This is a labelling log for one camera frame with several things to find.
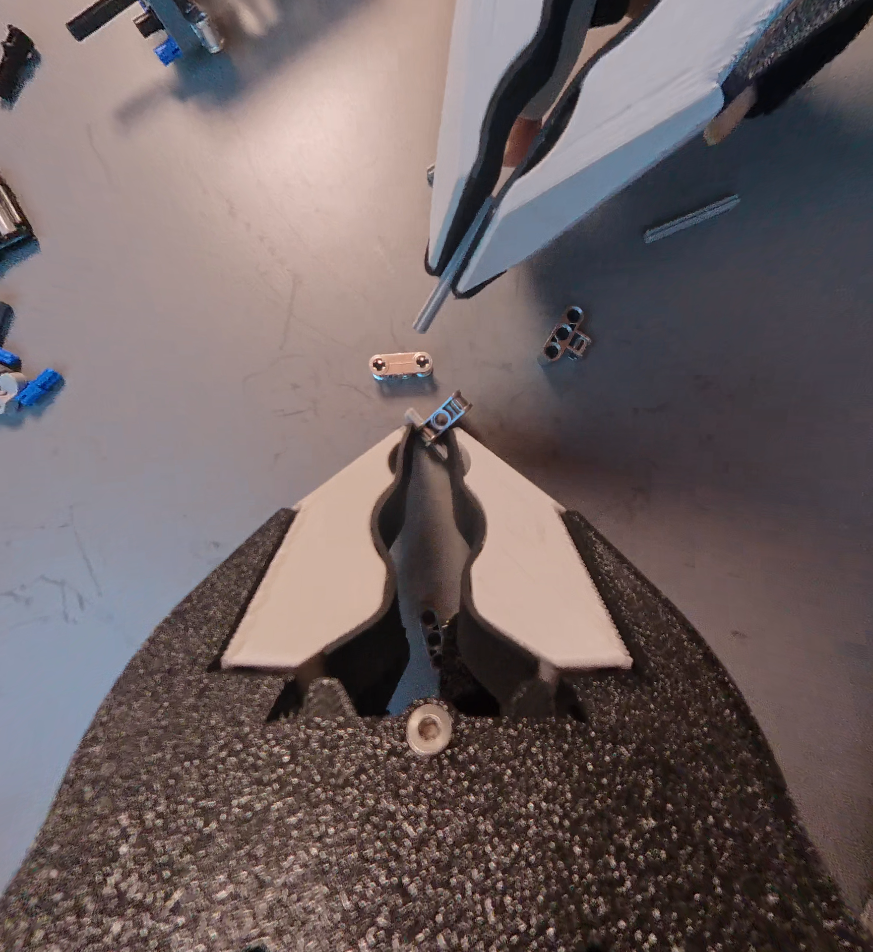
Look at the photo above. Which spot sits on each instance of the transparent engine block assembly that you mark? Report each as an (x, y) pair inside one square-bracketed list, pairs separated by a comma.
[(183, 22)]

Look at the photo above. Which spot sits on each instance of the grey axle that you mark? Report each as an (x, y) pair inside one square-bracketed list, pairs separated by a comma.
[(414, 418), (436, 301), (693, 218)]

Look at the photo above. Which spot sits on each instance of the black axle pin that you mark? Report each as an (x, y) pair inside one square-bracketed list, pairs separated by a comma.
[(12, 63)]

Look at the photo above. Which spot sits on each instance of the grey desk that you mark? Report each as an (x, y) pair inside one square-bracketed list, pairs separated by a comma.
[(183, 446)]

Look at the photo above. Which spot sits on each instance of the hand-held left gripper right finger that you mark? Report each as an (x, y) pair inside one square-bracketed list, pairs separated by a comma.
[(548, 587)]

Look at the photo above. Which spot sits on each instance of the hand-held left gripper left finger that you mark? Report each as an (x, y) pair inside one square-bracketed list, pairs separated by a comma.
[(310, 587)]

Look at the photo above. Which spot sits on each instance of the dark grey connector piece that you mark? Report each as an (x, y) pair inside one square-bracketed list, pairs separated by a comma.
[(448, 420)]

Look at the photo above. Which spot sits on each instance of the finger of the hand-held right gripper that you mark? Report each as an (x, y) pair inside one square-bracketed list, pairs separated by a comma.
[(474, 89), (645, 97)]

